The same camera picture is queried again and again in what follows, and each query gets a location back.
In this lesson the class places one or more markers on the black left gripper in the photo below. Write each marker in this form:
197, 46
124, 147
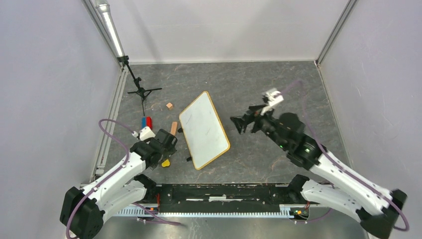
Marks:
167, 152

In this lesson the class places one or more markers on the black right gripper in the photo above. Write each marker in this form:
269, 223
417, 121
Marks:
253, 114

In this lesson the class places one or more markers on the yellow whiteboard eraser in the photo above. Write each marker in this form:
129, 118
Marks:
166, 163

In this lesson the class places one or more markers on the yellow framed whiteboard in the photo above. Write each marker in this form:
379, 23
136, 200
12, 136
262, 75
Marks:
204, 133

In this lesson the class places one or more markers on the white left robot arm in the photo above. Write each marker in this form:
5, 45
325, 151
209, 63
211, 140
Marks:
85, 211

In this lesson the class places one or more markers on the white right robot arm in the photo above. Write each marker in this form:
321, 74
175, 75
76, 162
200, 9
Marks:
374, 207

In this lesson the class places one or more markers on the blue and red block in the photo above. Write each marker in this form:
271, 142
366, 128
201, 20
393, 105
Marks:
146, 122

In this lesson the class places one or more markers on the orange wooden block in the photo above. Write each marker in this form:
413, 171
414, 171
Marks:
174, 128

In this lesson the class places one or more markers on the small wooden cube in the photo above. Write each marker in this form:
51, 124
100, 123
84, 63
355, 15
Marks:
169, 106

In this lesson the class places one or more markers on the black microphone tripod stand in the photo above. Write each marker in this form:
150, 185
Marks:
141, 91

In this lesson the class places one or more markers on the silver microphone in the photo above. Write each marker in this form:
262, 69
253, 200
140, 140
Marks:
103, 8

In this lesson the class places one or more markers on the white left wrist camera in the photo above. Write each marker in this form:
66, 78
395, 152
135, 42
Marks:
144, 134

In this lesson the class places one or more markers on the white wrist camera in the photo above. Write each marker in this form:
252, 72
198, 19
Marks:
144, 134
271, 99

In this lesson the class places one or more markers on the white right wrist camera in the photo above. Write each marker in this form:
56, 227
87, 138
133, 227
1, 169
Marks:
271, 99

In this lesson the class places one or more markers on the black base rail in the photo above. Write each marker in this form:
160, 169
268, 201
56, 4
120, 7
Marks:
222, 198

